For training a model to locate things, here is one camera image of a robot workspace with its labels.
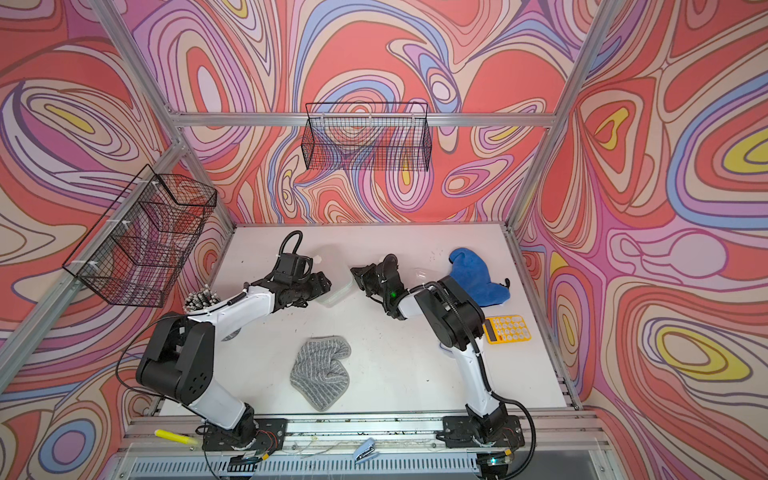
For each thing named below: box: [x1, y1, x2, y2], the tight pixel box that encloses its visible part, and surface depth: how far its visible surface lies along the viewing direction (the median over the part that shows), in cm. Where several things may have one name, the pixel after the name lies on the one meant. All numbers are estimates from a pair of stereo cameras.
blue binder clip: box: [354, 438, 375, 461], surface depth 73 cm
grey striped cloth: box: [290, 335, 352, 412], surface depth 82 cm
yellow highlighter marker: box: [154, 429, 199, 445], surface depth 75 cm
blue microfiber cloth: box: [449, 248, 511, 307], surface depth 104 cm
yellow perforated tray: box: [482, 314, 532, 345], surface depth 93 cm
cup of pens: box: [183, 285, 221, 313], surface depth 80 cm
